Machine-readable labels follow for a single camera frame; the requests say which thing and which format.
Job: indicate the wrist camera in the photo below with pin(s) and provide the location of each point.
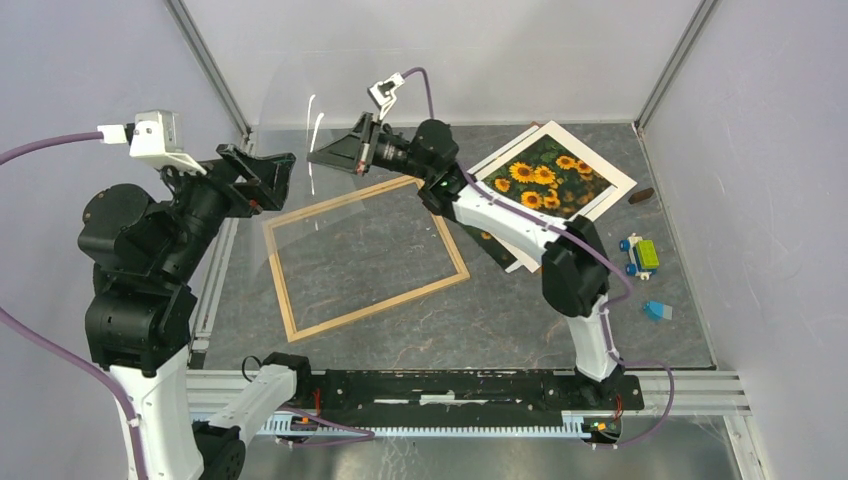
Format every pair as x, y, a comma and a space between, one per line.
154, 137
384, 94

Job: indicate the clear glass pane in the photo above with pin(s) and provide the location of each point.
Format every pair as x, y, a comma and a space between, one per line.
300, 115

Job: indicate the sunflower photo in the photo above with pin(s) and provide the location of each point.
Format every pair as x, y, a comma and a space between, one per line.
548, 171

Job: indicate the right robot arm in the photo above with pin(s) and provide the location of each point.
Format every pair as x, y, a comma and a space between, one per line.
575, 269

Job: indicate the blue toy block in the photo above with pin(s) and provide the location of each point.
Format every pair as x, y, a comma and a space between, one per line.
658, 311

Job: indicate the small brown block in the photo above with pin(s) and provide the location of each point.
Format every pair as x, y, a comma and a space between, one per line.
641, 196

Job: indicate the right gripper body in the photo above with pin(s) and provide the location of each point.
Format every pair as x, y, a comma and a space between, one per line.
392, 154

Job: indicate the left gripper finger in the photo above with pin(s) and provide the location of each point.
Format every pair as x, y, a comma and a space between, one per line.
269, 191
245, 163

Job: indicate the toy car with green block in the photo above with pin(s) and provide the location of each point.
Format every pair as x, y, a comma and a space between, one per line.
643, 260

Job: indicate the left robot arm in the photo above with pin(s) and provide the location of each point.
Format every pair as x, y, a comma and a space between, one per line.
138, 324

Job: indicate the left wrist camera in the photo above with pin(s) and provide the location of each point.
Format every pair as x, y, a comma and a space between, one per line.
154, 137

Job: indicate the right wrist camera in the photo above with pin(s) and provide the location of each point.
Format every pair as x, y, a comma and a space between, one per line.
384, 94

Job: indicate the blue white cable duct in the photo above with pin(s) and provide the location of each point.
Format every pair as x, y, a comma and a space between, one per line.
570, 427

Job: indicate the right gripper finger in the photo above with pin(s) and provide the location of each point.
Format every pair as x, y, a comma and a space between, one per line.
353, 142
349, 161

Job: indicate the wooden picture frame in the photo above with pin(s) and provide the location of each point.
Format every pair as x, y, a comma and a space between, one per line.
358, 254

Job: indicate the white mat board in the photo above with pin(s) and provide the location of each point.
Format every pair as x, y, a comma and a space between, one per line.
523, 232

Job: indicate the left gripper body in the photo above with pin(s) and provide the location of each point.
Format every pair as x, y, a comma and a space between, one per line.
215, 194

